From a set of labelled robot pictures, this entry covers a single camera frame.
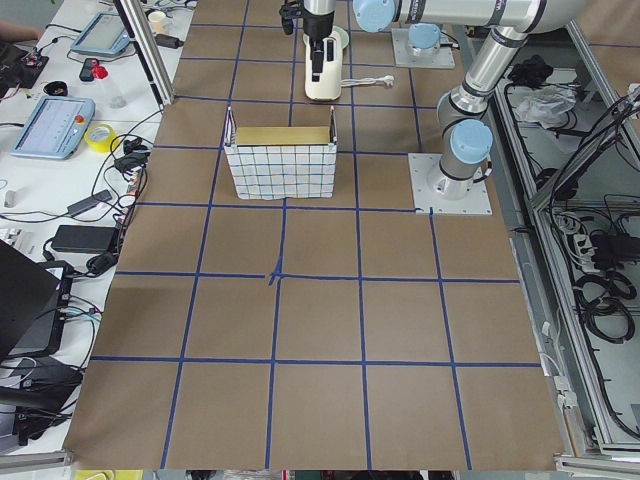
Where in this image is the yellow tape roll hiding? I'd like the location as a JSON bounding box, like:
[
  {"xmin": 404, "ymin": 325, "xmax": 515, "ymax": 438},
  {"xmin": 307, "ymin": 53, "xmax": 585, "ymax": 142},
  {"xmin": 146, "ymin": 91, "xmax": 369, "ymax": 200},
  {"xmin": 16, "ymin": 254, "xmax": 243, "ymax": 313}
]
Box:
[{"xmin": 83, "ymin": 124, "xmax": 116, "ymax": 153}]

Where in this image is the far blue teach pendant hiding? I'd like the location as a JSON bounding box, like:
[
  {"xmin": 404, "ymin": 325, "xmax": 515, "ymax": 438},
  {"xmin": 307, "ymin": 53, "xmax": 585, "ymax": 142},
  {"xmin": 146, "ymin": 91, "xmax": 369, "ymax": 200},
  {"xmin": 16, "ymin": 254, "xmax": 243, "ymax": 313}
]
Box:
[{"xmin": 70, "ymin": 12, "xmax": 130, "ymax": 57}]

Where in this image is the white toaster power cable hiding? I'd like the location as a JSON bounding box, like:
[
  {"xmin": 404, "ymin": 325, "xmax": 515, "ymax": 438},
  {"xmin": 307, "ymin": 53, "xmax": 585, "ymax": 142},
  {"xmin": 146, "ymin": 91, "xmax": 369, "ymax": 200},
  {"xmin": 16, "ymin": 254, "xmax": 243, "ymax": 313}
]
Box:
[{"xmin": 341, "ymin": 74, "xmax": 396, "ymax": 89}]

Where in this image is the white paper cup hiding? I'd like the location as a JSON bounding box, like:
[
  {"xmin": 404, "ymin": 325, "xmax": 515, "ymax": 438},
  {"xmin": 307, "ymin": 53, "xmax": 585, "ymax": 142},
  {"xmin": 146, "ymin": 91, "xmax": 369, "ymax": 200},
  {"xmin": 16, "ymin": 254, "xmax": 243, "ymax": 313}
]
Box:
[{"xmin": 147, "ymin": 11, "xmax": 170, "ymax": 35}]

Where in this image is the light green plate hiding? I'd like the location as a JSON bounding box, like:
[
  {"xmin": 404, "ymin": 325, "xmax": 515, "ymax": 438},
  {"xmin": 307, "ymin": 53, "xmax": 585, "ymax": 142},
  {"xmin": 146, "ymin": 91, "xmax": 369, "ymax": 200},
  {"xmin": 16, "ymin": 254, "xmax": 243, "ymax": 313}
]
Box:
[{"xmin": 333, "ymin": 25, "xmax": 350, "ymax": 49}]

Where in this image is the white two-slot toaster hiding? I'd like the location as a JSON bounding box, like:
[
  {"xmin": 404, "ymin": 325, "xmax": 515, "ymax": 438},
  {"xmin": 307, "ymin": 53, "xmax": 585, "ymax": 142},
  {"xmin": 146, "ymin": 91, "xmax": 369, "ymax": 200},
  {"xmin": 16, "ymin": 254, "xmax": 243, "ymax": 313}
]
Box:
[{"xmin": 303, "ymin": 31, "xmax": 343, "ymax": 101}]

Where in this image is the black monitor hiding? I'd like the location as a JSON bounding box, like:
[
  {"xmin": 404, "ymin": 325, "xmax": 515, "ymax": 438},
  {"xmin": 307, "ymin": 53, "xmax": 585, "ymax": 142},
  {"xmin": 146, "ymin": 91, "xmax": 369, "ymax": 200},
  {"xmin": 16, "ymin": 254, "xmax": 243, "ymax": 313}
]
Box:
[{"xmin": 1, "ymin": 243, "xmax": 72, "ymax": 360}]

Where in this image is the black power adapter brick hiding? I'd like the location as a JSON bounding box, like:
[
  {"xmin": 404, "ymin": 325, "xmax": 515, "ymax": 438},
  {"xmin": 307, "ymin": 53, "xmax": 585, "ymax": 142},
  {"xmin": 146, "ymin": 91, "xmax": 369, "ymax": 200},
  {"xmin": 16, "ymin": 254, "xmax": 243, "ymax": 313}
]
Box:
[{"xmin": 51, "ymin": 225, "xmax": 118, "ymax": 254}]

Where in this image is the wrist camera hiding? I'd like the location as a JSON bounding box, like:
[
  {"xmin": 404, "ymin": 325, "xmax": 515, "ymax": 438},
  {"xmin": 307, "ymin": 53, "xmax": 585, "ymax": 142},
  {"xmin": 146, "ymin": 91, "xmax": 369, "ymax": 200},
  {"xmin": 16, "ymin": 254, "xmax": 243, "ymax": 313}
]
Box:
[{"xmin": 279, "ymin": 1, "xmax": 302, "ymax": 36}]

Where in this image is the near blue teach pendant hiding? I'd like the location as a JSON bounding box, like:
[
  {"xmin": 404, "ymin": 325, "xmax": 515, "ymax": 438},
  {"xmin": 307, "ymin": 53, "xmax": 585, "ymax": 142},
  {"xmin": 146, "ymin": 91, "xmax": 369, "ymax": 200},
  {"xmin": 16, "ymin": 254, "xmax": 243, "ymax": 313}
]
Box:
[{"xmin": 10, "ymin": 95, "xmax": 95, "ymax": 160}]

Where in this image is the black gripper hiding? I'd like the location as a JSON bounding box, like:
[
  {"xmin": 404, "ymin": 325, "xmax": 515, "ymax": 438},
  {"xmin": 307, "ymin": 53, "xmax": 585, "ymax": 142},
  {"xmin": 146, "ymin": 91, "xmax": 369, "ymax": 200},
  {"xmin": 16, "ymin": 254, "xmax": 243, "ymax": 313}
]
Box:
[{"xmin": 302, "ymin": 9, "xmax": 333, "ymax": 82}]

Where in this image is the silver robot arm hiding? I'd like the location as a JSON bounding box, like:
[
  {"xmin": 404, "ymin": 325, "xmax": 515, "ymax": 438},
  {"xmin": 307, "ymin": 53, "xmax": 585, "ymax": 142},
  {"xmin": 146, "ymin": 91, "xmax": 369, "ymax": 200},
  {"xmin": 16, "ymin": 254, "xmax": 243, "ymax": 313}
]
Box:
[
  {"xmin": 353, "ymin": 0, "xmax": 586, "ymax": 201},
  {"xmin": 407, "ymin": 23, "xmax": 442, "ymax": 57}
]

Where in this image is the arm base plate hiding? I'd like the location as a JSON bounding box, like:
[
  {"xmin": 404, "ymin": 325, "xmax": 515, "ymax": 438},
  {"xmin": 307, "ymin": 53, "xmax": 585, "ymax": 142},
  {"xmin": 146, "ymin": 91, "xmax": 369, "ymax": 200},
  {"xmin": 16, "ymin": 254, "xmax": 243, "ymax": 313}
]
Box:
[
  {"xmin": 391, "ymin": 23, "xmax": 455, "ymax": 69},
  {"xmin": 408, "ymin": 153, "xmax": 492, "ymax": 216}
]

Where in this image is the blue teach pendant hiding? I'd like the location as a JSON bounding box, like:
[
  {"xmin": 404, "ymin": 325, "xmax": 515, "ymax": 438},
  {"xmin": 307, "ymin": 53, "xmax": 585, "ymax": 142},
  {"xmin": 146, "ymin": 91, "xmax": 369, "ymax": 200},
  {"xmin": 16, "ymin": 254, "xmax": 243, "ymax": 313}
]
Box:
[
  {"xmin": 70, "ymin": 12, "xmax": 130, "ymax": 57},
  {"xmin": 10, "ymin": 95, "xmax": 95, "ymax": 160}
]

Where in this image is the aluminium frame post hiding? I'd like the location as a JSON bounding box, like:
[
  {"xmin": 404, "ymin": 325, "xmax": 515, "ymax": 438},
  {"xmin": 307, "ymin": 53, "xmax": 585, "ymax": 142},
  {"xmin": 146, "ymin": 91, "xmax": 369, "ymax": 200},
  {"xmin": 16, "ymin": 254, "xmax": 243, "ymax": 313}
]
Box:
[{"xmin": 113, "ymin": 0, "xmax": 175, "ymax": 108}]

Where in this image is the wire basket with wooden shelf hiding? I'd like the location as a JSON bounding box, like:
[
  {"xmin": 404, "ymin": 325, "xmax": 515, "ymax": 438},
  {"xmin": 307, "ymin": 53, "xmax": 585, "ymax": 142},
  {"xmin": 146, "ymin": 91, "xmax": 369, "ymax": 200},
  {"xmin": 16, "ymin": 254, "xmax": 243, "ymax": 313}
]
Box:
[{"xmin": 224, "ymin": 108, "xmax": 338, "ymax": 201}]

